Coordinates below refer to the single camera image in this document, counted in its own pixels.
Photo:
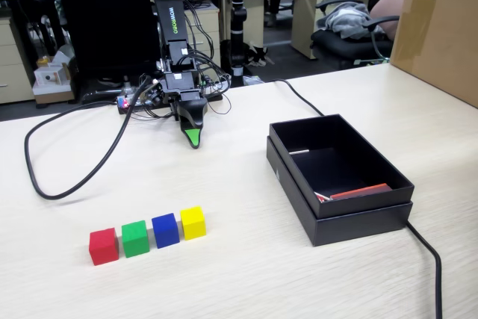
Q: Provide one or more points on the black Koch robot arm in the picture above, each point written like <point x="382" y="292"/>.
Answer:
<point x="172" y="16"/>

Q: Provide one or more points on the black vertical stand pole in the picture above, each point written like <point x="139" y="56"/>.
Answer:
<point x="238" y="16"/>

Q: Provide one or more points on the black power strip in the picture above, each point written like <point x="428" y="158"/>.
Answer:
<point x="214" y="97"/>

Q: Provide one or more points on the red wooden cube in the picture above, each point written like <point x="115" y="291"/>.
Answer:
<point x="104" y="248"/>

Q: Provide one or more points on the green wooden cube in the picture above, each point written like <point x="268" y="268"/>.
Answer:
<point x="135" y="240"/>

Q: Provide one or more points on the black open box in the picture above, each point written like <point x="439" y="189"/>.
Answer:
<point x="358" y="227"/>

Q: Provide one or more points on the blue wooden cube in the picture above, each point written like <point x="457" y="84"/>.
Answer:
<point x="165" y="232"/>

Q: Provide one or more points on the orange red booklet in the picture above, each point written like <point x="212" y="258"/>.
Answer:
<point x="362" y="191"/>

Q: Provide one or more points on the black white slippers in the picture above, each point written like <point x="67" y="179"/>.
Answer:
<point x="259" y="55"/>

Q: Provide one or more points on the grey crumpled clothing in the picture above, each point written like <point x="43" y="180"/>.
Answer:
<point x="351" y="20"/>

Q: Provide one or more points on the black office chair with armrests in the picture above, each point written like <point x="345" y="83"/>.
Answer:
<point x="343" y="48"/>

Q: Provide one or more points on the black mesh office chair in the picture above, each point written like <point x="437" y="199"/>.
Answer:
<point x="104" y="16"/>

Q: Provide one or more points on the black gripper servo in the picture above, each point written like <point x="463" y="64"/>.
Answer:
<point x="181" y="85"/>

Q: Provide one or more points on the small wrist camera board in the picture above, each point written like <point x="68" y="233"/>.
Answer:
<point x="156" y="96"/>

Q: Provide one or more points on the large brown cardboard box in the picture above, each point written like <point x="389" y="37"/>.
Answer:
<point x="440" y="35"/>

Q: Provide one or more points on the white product box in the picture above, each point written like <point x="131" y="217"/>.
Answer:
<point x="48" y="77"/>

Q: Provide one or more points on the yellow wooden cube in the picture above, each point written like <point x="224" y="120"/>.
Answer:
<point x="193" y="223"/>

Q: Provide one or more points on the robot controller circuit board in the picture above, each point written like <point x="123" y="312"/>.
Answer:
<point x="125" y="102"/>

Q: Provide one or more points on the black box inner tray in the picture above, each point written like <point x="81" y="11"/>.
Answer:
<point x="354" y="207"/>

